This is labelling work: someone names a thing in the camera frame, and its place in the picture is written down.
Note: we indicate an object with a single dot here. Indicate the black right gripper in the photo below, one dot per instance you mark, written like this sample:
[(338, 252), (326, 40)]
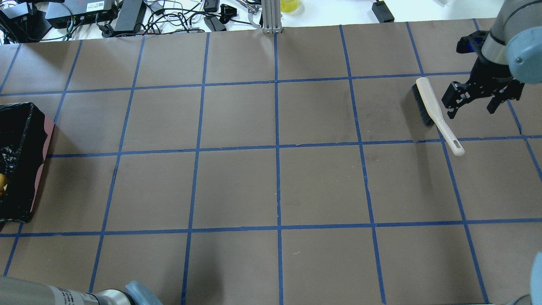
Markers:
[(487, 74)]

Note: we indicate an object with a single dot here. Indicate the white hand brush black bristles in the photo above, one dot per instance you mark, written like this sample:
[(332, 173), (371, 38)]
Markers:
[(431, 113)]

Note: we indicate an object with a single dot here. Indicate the orange peel trash piece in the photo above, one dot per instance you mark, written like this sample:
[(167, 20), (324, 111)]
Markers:
[(3, 185)]

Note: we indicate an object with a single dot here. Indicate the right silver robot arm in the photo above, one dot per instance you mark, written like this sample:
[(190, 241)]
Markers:
[(509, 56)]

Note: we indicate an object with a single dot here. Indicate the pink bin with black liner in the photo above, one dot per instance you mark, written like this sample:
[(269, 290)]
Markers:
[(26, 133)]

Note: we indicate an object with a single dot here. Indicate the black power adapter brick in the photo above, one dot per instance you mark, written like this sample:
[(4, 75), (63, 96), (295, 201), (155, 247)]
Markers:
[(382, 12)]

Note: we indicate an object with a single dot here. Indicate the black flat power supply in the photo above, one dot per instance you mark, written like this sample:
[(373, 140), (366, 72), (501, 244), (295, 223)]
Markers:
[(130, 17)]

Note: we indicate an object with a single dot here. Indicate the aluminium frame post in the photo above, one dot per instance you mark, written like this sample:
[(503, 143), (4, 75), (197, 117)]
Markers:
[(271, 16)]

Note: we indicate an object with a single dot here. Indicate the black network switch box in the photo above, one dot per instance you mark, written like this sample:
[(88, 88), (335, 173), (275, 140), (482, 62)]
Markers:
[(80, 12)]

